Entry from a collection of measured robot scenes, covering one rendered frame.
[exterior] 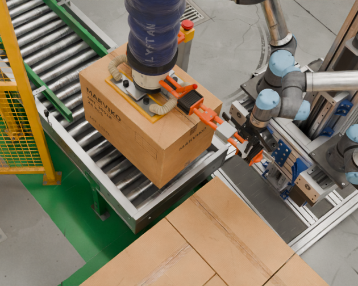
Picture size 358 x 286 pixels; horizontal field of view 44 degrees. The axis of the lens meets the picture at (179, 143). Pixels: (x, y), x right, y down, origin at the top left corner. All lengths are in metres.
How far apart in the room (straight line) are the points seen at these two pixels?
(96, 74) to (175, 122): 0.46
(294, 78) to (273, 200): 1.39
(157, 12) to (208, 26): 2.44
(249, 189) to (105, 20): 2.02
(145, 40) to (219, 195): 1.07
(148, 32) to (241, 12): 2.60
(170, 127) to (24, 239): 1.38
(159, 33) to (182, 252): 1.14
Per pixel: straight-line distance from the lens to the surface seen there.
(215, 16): 4.25
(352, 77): 1.76
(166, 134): 2.04
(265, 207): 2.95
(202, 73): 3.74
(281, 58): 2.20
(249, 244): 2.46
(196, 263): 2.37
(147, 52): 1.88
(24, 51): 3.15
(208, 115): 1.95
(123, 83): 2.15
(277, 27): 2.21
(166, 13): 1.73
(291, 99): 1.67
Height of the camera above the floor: 2.79
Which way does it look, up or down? 57 degrees down
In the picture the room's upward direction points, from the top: 10 degrees clockwise
